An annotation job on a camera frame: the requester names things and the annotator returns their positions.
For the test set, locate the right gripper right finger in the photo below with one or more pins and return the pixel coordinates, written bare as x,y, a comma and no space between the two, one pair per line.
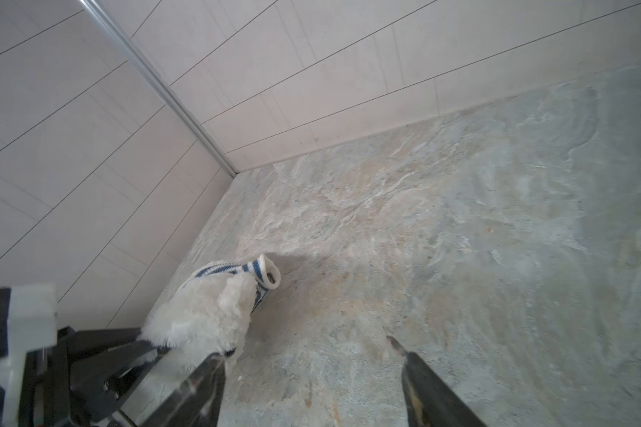
429,401

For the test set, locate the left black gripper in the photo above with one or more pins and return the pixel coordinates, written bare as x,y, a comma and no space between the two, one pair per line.
85,378

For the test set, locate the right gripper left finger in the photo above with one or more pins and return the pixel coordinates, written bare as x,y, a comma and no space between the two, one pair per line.
198,399

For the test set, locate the white teddy bear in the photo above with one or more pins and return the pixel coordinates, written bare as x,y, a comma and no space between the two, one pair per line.
207,315

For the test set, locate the blue white striped sweater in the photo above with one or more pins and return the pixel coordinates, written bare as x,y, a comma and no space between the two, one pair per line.
262,269

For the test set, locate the left corner aluminium profile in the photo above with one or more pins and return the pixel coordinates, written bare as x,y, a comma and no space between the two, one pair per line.
142,65

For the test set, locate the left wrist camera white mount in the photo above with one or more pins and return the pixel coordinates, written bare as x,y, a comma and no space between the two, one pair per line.
27,324

